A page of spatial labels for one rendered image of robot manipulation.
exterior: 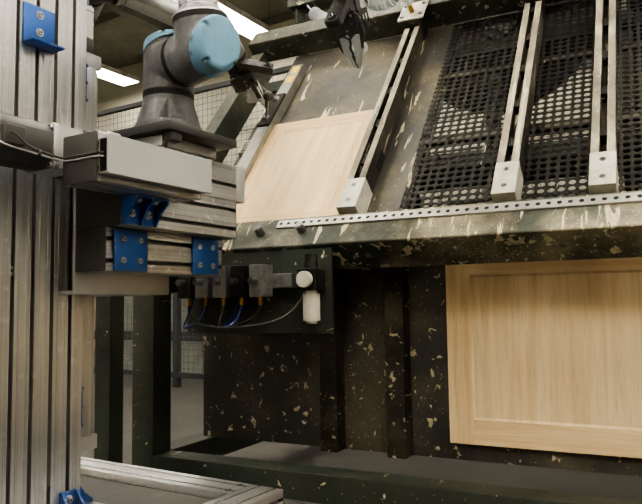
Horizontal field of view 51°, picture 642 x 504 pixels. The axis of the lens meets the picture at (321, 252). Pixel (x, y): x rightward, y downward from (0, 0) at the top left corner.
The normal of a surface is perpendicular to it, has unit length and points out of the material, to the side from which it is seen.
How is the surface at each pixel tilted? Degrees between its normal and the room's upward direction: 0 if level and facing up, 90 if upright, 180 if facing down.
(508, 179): 50
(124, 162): 90
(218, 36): 98
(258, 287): 90
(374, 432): 90
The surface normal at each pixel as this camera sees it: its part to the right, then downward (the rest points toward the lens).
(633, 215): -0.36, -0.69
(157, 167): 0.85, -0.05
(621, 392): -0.45, -0.07
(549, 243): -0.28, 0.72
